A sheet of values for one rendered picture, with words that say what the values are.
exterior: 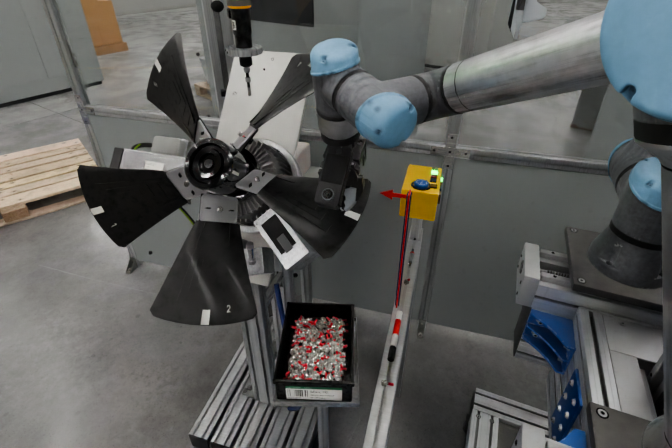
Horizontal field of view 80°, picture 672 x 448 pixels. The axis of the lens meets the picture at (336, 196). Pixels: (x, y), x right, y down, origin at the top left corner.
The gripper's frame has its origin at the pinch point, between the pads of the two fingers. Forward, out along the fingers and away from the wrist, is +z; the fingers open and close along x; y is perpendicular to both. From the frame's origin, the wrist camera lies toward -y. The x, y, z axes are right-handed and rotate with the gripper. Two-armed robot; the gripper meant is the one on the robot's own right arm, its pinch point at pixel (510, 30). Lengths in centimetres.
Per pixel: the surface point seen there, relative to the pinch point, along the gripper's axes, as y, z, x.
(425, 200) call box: -12.9, 43.2, -3.4
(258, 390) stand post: -67, 134, -15
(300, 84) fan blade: -43.7, 11.3, -13.3
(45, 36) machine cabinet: -507, 74, 311
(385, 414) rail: -14, 62, -54
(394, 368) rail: -14, 62, -43
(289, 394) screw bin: -34, 65, -53
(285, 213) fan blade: -40, 33, -34
